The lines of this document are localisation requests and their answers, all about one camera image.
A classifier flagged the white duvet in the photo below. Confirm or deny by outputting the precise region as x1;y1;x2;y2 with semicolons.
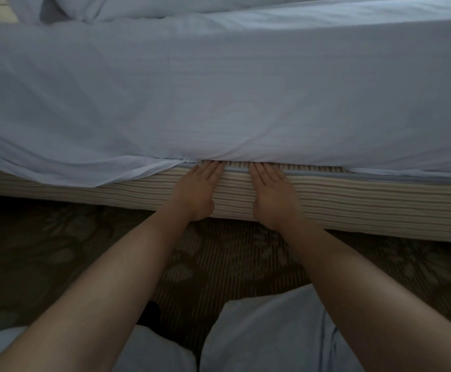
4;0;343;25

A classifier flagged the person's left hand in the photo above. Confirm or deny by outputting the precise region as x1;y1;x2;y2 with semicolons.
166;160;226;224

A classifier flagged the person's right hand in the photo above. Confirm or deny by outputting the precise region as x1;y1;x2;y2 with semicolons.
248;161;304;233

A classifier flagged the white bed sheet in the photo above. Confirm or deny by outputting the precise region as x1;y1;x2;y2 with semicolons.
0;0;451;189

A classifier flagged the person's left forearm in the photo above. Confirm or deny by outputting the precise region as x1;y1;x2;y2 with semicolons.
0;209;191;372

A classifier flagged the person's right forearm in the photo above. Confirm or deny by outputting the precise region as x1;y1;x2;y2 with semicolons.
281;219;451;372

